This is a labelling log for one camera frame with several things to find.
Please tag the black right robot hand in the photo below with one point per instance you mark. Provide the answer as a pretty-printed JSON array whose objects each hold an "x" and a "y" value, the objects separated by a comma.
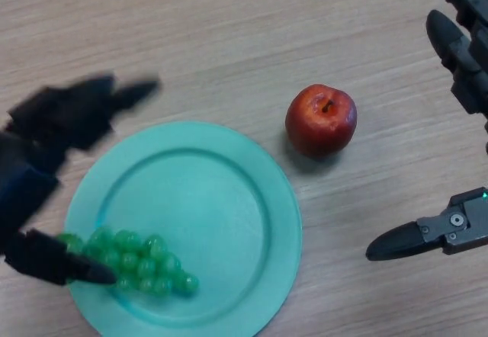
[{"x": 467, "y": 230}]

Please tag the green grapes bunch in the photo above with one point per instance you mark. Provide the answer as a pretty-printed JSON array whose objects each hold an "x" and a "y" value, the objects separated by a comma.
[{"x": 148, "y": 264}]

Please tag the red apple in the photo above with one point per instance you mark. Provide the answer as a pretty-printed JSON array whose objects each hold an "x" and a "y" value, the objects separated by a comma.
[{"x": 320, "y": 121}]

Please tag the teal round plate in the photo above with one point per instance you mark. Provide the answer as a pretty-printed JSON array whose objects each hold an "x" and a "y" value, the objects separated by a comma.
[{"x": 209, "y": 207}]

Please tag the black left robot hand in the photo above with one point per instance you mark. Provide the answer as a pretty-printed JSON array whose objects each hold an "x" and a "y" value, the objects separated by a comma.
[{"x": 57, "y": 119}]

